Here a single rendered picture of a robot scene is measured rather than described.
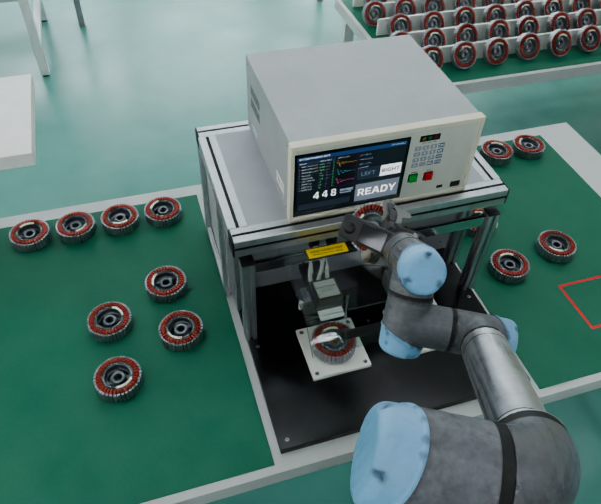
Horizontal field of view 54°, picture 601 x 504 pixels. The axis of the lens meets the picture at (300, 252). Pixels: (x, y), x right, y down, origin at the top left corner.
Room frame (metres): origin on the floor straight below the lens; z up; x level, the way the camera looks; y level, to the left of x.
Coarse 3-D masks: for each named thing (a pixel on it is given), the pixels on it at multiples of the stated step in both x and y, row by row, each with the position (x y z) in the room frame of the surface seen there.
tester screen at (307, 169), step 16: (384, 144) 1.02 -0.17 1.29; (400, 144) 1.04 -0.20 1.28; (304, 160) 0.97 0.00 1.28; (320, 160) 0.98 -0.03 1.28; (336, 160) 0.99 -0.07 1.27; (352, 160) 1.00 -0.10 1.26; (368, 160) 1.01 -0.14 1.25; (384, 160) 1.02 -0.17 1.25; (400, 160) 1.04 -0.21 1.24; (304, 176) 0.97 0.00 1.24; (320, 176) 0.98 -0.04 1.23; (336, 176) 0.99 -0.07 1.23; (352, 176) 1.00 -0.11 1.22; (384, 176) 1.03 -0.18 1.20; (400, 176) 1.04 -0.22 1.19; (304, 192) 0.97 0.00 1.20; (352, 192) 1.00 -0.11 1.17; (320, 208) 0.98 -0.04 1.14
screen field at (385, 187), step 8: (360, 184) 1.01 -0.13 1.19; (368, 184) 1.01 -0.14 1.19; (376, 184) 1.02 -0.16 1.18; (384, 184) 1.03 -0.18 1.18; (392, 184) 1.03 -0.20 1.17; (360, 192) 1.01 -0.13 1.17; (368, 192) 1.02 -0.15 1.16; (376, 192) 1.02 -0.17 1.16; (384, 192) 1.03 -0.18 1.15; (392, 192) 1.04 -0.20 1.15
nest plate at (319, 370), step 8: (304, 328) 0.91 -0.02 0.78; (304, 336) 0.89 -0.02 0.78; (304, 344) 0.86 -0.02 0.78; (304, 352) 0.84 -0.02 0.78; (360, 352) 0.85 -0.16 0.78; (312, 360) 0.82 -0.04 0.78; (352, 360) 0.82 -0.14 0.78; (360, 360) 0.82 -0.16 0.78; (368, 360) 0.83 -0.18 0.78; (312, 368) 0.79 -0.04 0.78; (320, 368) 0.80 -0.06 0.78; (328, 368) 0.80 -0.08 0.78; (336, 368) 0.80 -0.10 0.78; (344, 368) 0.80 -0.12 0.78; (352, 368) 0.80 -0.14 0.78; (360, 368) 0.81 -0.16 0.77; (312, 376) 0.78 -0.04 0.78; (320, 376) 0.77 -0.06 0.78; (328, 376) 0.78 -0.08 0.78
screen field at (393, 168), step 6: (366, 168) 1.01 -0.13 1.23; (372, 168) 1.02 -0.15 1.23; (378, 168) 1.02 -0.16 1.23; (384, 168) 1.03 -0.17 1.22; (390, 168) 1.03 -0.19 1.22; (396, 168) 1.04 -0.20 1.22; (360, 174) 1.01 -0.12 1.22; (366, 174) 1.01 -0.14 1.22; (372, 174) 1.02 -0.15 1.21; (378, 174) 1.02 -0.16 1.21; (384, 174) 1.03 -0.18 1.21
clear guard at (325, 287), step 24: (336, 240) 0.96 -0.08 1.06; (288, 264) 0.88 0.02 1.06; (312, 264) 0.88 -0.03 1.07; (336, 264) 0.88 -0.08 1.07; (360, 264) 0.89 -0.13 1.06; (312, 288) 0.81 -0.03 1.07; (336, 288) 0.81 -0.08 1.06; (360, 288) 0.82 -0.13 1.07; (384, 288) 0.82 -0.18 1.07; (312, 312) 0.75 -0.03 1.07; (336, 312) 0.75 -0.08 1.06; (360, 312) 0.76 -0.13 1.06; (312, 336) 0.71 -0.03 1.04; (336, 336) 0.72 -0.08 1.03; (360, 336) 0.72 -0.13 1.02
